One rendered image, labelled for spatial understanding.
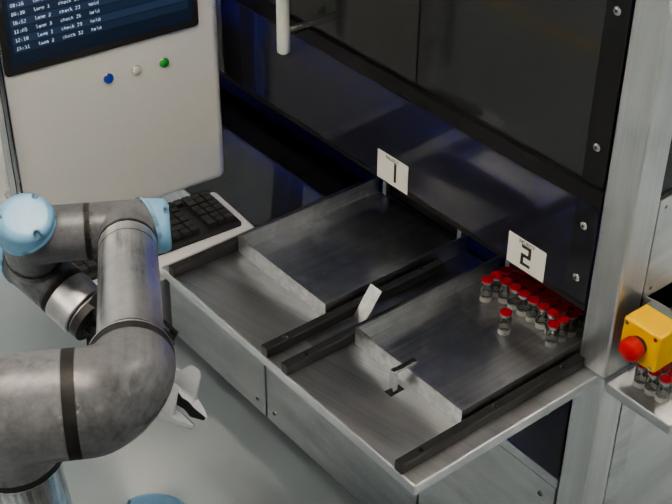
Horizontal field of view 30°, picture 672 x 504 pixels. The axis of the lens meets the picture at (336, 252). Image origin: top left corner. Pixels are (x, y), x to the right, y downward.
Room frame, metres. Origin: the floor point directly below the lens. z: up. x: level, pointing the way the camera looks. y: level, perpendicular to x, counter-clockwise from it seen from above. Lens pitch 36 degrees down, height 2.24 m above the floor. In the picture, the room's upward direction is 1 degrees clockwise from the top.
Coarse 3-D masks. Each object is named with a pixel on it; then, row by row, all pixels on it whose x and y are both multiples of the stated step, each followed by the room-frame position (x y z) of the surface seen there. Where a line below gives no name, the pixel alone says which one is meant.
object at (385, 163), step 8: (384, 152) 1.98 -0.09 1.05; (384, 160) 1.98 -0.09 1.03; (392, 160) 1.96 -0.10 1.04; (384, 168) 1.98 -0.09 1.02; (392, 168) 1.96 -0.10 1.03; (400, 168) 1.94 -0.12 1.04; (408, 168) 1.93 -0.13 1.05; (384, 176) 1.98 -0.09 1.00; (392, 176) 1.96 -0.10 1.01; (400, 176) 1.94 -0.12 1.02; (392, 184) 1.96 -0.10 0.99; (400, 184) 1.94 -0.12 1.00
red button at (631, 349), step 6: (630, 336) 1.50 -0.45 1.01; (624, 342) 1.49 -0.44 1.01; (630, 342) 1.48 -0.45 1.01; (636, 342) 1.48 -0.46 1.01; (618, 348) 1.50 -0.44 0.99; (624, 348) 1.48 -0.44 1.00; (630, 348) 1.48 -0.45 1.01; (636, 348) 1.47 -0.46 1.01; (642, 348) 1.48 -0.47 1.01; (624, 354) 1.48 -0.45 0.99; (630, 354) 1.47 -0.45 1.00; (636, 354) 1.47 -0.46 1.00; (642, 354) 1.48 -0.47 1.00; (630, 360) 1.47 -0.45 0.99; (636, 360) 1.47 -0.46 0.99
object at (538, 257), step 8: (512, 232) 1.72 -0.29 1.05; (512, 240) 1.72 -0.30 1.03; (520, 240) 1.71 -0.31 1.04; (512, 248) 1.72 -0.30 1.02; (520, 248) 1.71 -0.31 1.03; (536, 248) 1.68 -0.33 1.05; (512, 256) 1.72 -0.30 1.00; (520, 256) 1.71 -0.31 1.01; (536, 256) 1.68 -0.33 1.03; (544, 256) 1.67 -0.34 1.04; (520, 264) 1.70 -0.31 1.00; (528, 264) 1.69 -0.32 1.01; (536, 264) 1.68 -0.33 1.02; (544, 264) 1.66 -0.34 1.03; (528, 272) 1.69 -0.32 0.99; (536, 272) 1.68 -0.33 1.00
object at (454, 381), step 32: (448, 288) 1.76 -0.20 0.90; (384, 320) 1.67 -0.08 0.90; (416, 320) 1.70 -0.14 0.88; (448, 320) 1.70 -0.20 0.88; (480, 320) 1.70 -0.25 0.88; (512, 320) 1.70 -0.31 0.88; (384, 352) 1.58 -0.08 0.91; (416, 352) 1.61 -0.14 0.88; (448, 352) 1.61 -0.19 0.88; (480, 352) 1.61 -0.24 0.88; (512, 352) 1.61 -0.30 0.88; (544, 352) 1.61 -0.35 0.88; (576, 352) 1.60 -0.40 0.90; (416, 384) 1.51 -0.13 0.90; (448, 384) 1.53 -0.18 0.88; (480, 384) 1.53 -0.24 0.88; (512, 384) 1.50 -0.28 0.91; (448, 416) 1.45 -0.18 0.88
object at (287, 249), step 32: (352, 192) 2.07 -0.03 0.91; (288, 224) 1.97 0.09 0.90; (320, 224) 1.99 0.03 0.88; (352, 224) 1.99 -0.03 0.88; (384, 224) 1.99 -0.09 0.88; (416, 224) 1.99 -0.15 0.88; (256, 256) 1.85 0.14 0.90; (288, 256) 1.88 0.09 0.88; (320, 256) 1.88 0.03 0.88; (352, 256) 1.88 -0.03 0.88; (384, 256) 1.89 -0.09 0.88; (416, 256) 1.89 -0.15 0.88; (448, 256) 1.88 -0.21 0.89; (288, 288) 1.78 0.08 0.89; (320, 288) 1.78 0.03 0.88; (352, 288) 1.79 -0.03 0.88
